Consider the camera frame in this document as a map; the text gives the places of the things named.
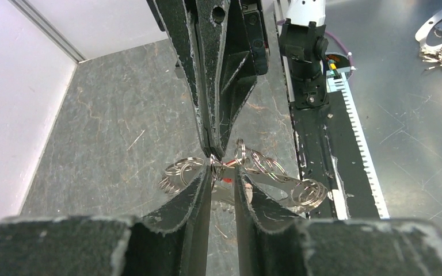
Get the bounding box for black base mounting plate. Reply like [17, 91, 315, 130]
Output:
[289, 88, 380, 220]

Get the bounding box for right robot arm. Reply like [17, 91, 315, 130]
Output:
[148, 1, 328, 159]

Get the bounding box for white toothed cable duct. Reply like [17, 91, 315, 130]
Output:
[327, 72, 390, 219]

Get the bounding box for large ring of keyrings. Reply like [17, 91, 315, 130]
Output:
[158, 137, 329, 214]

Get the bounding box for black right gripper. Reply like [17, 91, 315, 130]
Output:
[154, 1, 269, 160]

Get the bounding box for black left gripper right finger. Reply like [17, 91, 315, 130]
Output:
[234, 166, 442, 275]

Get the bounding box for red plastic tag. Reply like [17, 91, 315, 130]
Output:
[220, 160, 237, 184]

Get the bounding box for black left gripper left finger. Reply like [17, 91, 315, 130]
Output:
[0, 166, 213, 275]

